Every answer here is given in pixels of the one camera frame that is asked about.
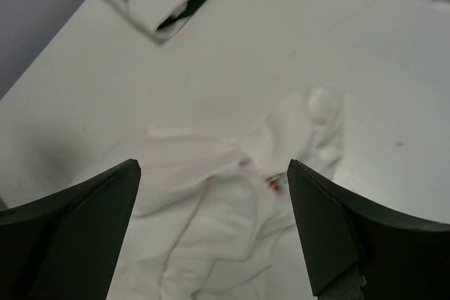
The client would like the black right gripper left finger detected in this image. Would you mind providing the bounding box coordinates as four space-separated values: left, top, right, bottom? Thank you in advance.
1 159 141 300

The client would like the white cartoon print t-shirt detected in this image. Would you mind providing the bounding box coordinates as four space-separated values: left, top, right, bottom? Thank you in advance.
108 88 344 299

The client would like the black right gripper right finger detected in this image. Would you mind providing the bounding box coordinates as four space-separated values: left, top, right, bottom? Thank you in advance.
288 160 449 299

